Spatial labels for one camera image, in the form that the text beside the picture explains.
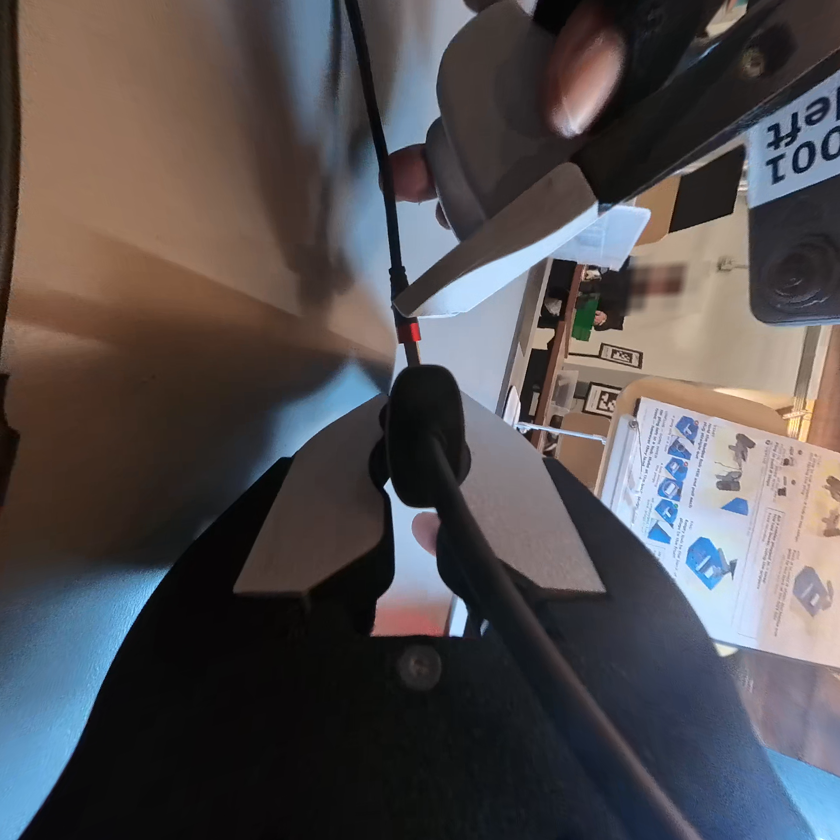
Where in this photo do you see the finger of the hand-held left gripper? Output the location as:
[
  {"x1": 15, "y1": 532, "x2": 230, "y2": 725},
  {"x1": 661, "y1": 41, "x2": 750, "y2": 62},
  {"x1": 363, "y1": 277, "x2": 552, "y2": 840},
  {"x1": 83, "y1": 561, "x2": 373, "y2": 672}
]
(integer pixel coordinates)
[{"x1": 392, "y1": 161, "x2": 601, "y2": 320}]

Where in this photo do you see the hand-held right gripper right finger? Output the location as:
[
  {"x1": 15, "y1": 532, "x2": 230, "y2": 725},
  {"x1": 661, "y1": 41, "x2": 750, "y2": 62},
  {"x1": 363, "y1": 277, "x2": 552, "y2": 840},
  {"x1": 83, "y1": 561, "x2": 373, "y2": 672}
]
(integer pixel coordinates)
[{"x1": 436, "y1": 392, "x2": 607, "y2": 611}]

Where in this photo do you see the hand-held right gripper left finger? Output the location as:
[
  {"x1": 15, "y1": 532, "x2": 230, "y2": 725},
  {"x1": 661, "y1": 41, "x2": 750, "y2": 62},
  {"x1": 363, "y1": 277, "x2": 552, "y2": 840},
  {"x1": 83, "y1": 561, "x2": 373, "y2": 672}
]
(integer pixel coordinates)
[{"x1": 233, "y1": 394, "x2": 395, "y2": 611}]

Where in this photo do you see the clear plastic bin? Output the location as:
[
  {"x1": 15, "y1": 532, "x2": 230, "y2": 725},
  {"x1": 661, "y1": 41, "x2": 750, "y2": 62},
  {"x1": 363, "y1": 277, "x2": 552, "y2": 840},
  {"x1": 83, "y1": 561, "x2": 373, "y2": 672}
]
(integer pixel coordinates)
[{"x1": 564, "y1": 205, "x2": 652, "y2": 270}]

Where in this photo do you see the grey hub's attached cable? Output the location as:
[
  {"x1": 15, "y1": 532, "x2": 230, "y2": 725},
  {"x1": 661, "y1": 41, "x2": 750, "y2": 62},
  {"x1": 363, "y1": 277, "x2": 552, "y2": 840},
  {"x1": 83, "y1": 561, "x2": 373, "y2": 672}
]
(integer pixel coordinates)
[{"x1": 427, "y1": 433, "x2": 704, "y2": 840}]

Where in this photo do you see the grey usb hub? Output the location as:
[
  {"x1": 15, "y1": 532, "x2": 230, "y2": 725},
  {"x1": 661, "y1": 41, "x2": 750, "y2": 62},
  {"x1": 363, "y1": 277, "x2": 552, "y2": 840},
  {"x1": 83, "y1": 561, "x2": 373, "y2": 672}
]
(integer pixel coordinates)
[{"x1": 385, "y1": 365, "x2": 473, "y2": 510}]

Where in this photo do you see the red black usb cable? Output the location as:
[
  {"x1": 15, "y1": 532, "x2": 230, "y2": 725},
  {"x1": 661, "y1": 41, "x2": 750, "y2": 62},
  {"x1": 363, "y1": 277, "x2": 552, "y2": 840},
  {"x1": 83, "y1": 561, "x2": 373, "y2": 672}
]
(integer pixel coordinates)
[{"x1": 343, "y1": 0, "x2": 425, "y2": 370}]

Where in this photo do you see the person's left hand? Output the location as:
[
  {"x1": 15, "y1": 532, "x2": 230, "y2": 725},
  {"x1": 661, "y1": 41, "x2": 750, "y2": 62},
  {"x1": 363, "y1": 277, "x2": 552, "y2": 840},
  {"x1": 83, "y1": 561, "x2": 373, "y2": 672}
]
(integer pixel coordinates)
[{"x1": 387, "y1": 0, "x2": 626, "y2": 229}]

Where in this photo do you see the wooden work table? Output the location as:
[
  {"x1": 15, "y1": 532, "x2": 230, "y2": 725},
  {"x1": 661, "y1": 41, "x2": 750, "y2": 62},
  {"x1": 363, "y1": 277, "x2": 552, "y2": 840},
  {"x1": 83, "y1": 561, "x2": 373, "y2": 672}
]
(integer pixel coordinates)
[{"x1": 533, "y1": 262, "x2": 586, "y2": 424}]

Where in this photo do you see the wooden document stand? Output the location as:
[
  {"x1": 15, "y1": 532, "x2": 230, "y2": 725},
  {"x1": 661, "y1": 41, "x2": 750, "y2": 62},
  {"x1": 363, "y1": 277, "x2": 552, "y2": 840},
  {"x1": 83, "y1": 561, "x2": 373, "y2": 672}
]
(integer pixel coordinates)
[{"x1": 633, "y1": 174, "x2": 683, "y2": 245}]

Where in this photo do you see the instruction sheet on stand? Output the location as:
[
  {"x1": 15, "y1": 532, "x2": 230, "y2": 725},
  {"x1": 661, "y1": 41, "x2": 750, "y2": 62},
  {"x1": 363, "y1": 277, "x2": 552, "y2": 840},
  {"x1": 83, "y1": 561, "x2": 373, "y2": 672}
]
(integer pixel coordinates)
[{"x1": 497, "y1": 377, "x2": 840, "y2": 672}]

